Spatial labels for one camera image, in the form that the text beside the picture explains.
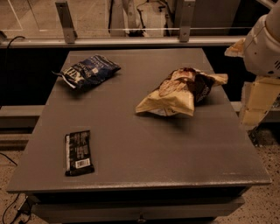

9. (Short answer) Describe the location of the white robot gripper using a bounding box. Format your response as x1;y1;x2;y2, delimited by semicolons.
224;1;280;126

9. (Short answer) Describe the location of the brown yellow chip bag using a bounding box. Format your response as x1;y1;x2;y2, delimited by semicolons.
136;67;228;116

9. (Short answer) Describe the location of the blue chip bag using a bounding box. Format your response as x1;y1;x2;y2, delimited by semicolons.
56;54;121;89

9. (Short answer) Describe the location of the black rxbar chocolate bar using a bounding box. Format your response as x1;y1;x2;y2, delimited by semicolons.
65;130;95;177

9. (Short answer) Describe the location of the metal railing bar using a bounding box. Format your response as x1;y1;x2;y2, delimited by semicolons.
0;36;243;48

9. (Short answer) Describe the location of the grey table drawer front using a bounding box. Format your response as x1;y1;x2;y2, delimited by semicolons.
31;197;244;223

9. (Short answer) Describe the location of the small drawer knob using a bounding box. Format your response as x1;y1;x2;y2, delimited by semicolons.
136;215;147;224

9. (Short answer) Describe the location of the right metal railing bracket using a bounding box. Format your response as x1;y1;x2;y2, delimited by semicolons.
178;0;195;42

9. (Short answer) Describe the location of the metal railing bracket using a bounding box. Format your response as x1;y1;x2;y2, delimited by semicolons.
55;0;77;44
178;0;195;42

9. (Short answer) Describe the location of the left metal railing bracket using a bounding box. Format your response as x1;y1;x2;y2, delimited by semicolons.
55;0;77;44

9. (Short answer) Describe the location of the black cable on left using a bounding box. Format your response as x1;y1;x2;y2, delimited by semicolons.
3;35;26;77

